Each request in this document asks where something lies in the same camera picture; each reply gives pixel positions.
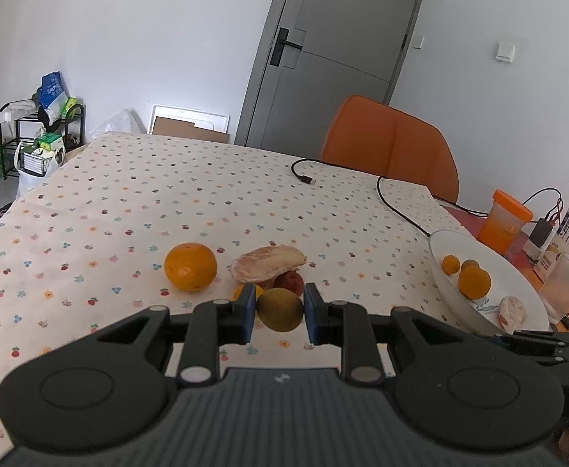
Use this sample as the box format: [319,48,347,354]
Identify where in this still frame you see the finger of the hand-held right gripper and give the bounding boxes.
[491,335,558,358]
[513,329,566,344]

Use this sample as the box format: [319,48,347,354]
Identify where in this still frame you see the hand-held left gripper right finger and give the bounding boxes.
[304,282,509,387]

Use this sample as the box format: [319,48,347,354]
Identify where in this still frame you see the red patterned table mat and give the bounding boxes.
[441,205,550,293]

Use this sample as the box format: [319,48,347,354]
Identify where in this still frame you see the large orange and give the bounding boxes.
[458,265,492,300]

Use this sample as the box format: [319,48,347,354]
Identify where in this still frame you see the clear plastic bag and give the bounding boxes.
[86,108,145,140]

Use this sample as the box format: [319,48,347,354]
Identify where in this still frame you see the brown cardboard sheet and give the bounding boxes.
[152,115,229,145]

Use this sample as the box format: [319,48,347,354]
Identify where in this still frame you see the black charger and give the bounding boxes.
[529,218,554,249]

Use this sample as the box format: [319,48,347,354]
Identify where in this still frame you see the small peeled pomelo segment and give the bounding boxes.
[497,295,529,333]

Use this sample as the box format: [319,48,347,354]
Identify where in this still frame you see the black shoe rack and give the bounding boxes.
[0,99,86,182]

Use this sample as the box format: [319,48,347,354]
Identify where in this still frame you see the thin black charger cable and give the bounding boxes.
[522,187,565,225]

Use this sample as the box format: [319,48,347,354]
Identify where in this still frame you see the grey door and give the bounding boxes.
[235,0,432,153]

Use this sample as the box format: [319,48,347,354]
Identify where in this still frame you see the white bowl with blue print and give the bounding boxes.
[428,228,551,337]

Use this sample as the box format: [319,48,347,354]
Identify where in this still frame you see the blue and white bag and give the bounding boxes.
[39,71,69,123]

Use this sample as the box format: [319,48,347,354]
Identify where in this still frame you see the large peeled pomelo segment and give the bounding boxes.
[229,246,309,284]

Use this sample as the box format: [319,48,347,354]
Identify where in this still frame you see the medium orange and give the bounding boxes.
[164,242,218,293]

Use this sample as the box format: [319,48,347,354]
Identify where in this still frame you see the clear plastic cup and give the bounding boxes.
[537,251,569,325]

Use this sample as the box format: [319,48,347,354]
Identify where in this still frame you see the white board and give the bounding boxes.
[146,103,231,145]

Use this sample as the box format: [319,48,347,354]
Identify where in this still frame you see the orange chair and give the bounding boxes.
[320,95,461,204]

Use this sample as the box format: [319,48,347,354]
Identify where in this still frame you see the dark red jujube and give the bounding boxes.
[273,271,306,297]

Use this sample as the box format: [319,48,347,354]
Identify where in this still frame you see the black usb cable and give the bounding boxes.
[289,158,490,240]

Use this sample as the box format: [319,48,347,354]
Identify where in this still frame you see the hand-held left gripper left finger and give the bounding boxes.
[55,282,258,387]

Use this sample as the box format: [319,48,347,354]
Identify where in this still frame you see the orange cup with lid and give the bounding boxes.
[476,189,535,256]

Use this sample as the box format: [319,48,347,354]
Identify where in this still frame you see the black door handle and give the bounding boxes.
[269,28,305,68]

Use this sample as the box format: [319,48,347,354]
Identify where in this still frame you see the white plastic bag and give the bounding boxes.
[14,138,66,200]

